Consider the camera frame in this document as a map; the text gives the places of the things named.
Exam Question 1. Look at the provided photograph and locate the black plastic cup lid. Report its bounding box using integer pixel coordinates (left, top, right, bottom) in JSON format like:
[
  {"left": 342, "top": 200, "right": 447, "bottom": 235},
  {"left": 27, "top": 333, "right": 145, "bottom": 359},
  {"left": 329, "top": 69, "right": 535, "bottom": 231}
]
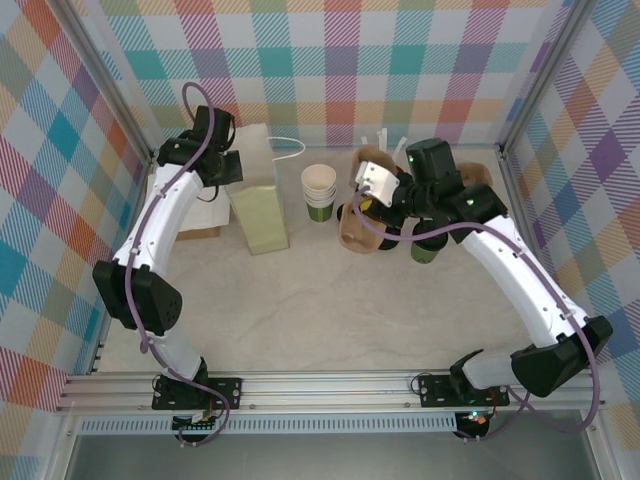
[{"left": 413, "top": 233, "right": 450, "bottom": 251}]

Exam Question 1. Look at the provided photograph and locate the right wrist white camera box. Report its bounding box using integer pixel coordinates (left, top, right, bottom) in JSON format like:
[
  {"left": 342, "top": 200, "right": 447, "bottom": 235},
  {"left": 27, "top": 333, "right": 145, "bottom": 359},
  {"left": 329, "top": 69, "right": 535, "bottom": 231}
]
[{"left": 353, "top": 159, "right": 402, "bottom": 207}]

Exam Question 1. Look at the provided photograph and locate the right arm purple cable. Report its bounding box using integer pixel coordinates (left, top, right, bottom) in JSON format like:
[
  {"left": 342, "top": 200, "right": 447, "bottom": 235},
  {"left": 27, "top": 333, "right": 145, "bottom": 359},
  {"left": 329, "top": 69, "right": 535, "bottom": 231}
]
[{"left": 352, "top": 187, "right": 601, "bottom": 444}]

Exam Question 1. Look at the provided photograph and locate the small black circuit board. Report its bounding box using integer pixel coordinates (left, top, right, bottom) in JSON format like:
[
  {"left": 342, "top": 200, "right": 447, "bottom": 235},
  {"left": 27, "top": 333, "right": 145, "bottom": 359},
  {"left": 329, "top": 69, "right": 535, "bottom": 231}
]
[{"left": 172, "top": 412, "right": 224, "bottom": 434}]

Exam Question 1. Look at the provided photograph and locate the aluminium upright frame post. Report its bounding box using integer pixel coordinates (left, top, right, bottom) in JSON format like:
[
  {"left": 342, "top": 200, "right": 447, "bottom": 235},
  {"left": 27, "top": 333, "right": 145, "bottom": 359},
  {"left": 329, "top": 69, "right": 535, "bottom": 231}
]
[
  {"left": 58, "top": 0, "right": 155, "bottom": 164},
  {"left": 498, "top": 0, "right": 594, "bottom": 156}
]

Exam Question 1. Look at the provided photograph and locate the slotted grey cable duct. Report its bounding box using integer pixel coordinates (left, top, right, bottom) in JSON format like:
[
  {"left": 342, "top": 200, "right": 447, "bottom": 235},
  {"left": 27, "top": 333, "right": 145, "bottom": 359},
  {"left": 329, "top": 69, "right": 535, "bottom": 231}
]
[{"left": 78, "top": 418, "right": 459, "bottom": 435}]

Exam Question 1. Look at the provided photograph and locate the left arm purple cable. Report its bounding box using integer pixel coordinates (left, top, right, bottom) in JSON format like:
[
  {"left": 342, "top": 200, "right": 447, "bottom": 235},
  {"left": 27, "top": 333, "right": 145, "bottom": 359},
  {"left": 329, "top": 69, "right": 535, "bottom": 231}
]
[{"left": 124, "top": 82, "right": 232, "bottom": 447}]

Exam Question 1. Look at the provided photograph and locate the aluminium side frame rail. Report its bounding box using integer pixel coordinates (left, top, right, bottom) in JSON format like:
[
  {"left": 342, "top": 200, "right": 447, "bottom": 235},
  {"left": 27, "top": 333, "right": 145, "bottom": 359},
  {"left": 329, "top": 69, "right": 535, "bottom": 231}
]
[
  {"left": 498, "top": 148, "right": 572, "bottom": 370},
  {"left": 88, "top": 152, "right": 155, "bottom": 376}
]

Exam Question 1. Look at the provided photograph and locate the white green paper gift bag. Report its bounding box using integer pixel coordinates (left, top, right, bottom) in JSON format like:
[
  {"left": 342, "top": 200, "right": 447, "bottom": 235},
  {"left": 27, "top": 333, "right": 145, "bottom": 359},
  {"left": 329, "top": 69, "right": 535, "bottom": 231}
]
[{"left": 227, "top": 123, "right": 307, "bottom": 257}]

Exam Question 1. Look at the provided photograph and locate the brown cardboard napkin box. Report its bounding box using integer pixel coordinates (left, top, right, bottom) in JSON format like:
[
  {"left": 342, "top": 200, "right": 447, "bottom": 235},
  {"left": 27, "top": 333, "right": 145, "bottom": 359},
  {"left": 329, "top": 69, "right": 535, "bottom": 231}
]
[{"left": 175, "top": 225, "right": 222, "bottom": 241}]

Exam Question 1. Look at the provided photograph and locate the wide aluminium mounting rail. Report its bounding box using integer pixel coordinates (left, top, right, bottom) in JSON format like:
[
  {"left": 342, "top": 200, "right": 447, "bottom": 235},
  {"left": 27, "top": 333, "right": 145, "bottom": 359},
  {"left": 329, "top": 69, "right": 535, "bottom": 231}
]
[{"left": 54, "top": 369, "right": 609, "bottom": 415}]

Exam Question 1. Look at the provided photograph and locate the white paper napkin stack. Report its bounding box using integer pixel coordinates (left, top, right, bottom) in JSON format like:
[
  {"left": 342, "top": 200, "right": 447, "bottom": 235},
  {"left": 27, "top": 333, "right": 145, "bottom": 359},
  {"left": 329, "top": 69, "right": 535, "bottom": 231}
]
[{"left": 145, "top": 169, "right": 232, "bottom": 234}]

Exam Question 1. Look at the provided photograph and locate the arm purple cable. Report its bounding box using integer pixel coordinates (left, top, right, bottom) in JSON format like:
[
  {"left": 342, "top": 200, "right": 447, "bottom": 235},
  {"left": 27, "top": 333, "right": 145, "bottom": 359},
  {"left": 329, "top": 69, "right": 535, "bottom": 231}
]
[
  {"left": 124, "top": 82, "right": 232, "bottom": 447},
  {"left": 352, "top": 187, "right": 601, "bottom": 444}
]

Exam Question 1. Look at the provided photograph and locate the grey metal base panel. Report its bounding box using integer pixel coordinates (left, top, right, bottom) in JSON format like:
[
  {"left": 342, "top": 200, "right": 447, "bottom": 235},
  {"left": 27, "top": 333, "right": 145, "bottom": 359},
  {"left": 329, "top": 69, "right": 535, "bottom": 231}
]
[{"left": 49, "top": 432, "right": 616, "bottom": 480}]

